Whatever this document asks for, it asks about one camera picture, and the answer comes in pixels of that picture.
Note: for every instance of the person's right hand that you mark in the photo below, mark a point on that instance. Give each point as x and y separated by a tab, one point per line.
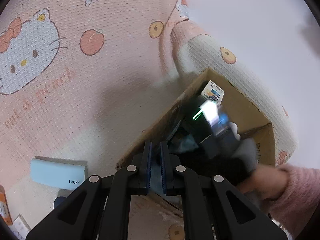
267	181

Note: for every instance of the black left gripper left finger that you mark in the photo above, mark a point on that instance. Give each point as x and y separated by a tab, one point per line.
99	208

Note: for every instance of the small white cartoon box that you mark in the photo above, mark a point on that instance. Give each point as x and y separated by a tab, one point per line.
213	92

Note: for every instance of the light blue glasses case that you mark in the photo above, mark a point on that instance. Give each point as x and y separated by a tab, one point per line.
59	173

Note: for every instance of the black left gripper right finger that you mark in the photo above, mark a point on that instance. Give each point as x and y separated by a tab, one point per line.
212	207

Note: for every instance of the orange tissue pack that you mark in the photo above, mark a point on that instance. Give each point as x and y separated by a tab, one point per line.
5	214

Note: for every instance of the pink sleeve right forearm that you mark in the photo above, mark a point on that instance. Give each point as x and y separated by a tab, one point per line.
294	208

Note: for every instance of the white paper box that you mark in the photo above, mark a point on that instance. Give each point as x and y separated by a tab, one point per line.
20	228

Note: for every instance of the pink Hello Kitty blanket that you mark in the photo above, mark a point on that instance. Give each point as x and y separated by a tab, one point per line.
83	79

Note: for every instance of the brown cardboard box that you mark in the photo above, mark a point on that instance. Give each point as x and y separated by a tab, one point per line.
251	122

